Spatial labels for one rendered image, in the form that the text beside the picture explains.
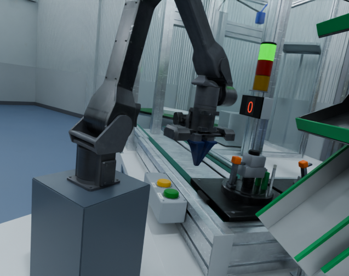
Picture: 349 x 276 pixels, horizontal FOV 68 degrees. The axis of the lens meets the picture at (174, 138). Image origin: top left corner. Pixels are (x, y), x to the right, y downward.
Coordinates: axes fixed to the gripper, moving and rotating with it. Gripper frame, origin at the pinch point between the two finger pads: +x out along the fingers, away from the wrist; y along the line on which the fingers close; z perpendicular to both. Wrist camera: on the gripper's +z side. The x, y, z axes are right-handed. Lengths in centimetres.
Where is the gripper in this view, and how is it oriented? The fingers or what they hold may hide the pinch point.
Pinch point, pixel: (198, 152)
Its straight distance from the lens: 66.1
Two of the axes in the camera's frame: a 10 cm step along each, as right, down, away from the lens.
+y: -8.5, -0.1, -5.3
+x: -1.3, 9.7, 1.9
